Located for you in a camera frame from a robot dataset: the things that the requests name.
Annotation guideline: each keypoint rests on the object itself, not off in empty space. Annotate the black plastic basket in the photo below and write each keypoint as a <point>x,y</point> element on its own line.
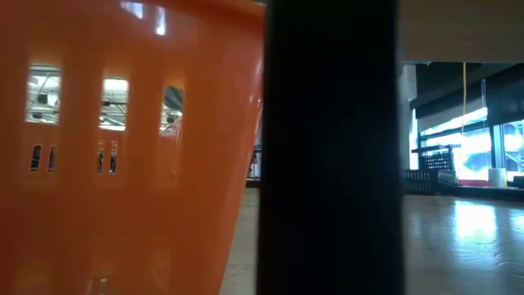
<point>417,182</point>

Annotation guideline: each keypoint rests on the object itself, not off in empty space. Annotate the orange plastic basket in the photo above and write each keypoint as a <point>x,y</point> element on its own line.
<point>123,225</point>

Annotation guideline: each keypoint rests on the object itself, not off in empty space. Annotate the red flat object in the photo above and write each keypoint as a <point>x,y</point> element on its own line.
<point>471,183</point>

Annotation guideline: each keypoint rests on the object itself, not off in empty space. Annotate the bright window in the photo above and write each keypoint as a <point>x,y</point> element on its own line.
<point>475,151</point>

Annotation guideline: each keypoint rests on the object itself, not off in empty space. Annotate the white paper roll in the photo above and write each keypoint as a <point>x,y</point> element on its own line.
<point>497,178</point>

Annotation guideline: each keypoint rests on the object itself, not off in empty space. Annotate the black aluminium table frame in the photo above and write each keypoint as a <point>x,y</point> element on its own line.
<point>483,192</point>

